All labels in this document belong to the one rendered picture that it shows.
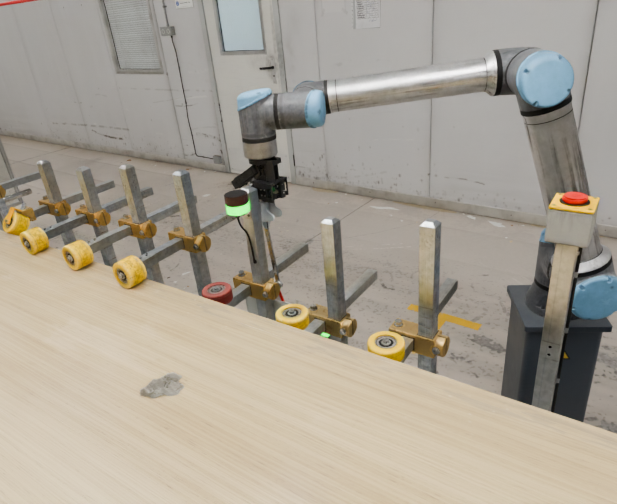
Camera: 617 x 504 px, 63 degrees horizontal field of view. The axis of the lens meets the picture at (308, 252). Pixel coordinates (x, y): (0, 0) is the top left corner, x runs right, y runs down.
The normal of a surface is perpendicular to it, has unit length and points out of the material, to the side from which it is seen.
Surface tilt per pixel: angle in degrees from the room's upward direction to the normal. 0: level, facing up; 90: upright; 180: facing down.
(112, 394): 0
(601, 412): 0
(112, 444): 0
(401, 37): 90
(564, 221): 90
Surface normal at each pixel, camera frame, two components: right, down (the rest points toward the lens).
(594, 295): -0.05, 0.53
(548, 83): -0.14, 0.34
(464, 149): -0.60, 0.41
